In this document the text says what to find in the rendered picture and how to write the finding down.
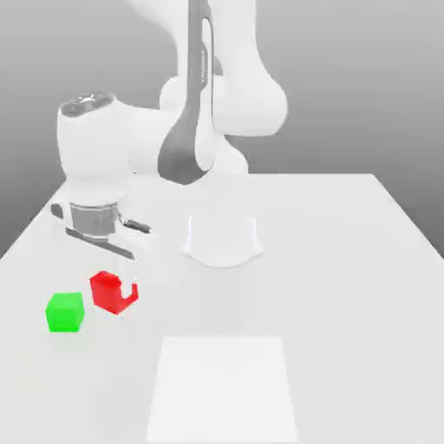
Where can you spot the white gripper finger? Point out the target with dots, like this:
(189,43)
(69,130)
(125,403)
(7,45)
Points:
(126,286)

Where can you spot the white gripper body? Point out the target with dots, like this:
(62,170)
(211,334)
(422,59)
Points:
(104,247)

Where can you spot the small red cube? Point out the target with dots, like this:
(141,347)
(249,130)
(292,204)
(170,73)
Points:
(105,295)

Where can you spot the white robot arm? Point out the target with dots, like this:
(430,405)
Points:
(93,145)

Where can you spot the small green cube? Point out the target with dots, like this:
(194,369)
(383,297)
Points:
(65,313)

